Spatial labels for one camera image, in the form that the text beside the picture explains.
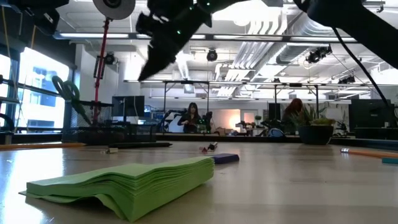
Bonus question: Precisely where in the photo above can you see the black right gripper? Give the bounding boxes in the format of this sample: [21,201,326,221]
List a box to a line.
[136,0,216,82]

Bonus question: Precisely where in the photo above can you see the black marker pen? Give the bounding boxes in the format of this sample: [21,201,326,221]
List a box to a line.
[108,142,173,149]

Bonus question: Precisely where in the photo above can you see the purple eraser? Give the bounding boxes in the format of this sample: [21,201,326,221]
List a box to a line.
[212,152,241,165]

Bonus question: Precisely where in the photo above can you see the green sticky note pad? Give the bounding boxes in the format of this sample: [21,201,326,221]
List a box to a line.
[18,156,215,223]

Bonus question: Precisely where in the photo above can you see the orange pencil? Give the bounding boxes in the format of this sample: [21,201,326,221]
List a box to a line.
[340,147,398,160]
[0,142,85,151]

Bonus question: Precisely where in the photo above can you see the black mesh desk organizer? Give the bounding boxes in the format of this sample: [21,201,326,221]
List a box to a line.
[61,99,157,146]

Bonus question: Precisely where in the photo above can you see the red vertical pole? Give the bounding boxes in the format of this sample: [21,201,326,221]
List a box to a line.
[93,17,112,126]

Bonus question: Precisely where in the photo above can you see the person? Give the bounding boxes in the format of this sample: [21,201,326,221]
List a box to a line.
[177,102,203,134]
[281,98,304,134]

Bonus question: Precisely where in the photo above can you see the blue round object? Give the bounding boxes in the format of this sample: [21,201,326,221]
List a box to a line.
[267,128,285,138]

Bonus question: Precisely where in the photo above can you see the potted plant in dark pot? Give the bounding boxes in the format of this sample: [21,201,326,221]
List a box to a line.
[294,104,336,146]

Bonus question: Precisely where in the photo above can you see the large black computer monitor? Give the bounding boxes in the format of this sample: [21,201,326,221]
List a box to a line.
[348,99,396,129]

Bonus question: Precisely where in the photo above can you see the black metal frame stand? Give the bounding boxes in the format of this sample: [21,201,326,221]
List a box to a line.
[273,82,320,119]
[162,80,211,133]

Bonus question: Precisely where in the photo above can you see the round grey overhead camera mount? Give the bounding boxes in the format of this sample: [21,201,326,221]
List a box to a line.
[92,0,137,21]

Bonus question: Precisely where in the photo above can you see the green handled scissors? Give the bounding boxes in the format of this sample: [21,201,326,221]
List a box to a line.
[51,75,93,126]

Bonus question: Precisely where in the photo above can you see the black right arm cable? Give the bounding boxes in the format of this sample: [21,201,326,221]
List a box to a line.
[331,27,390,108]

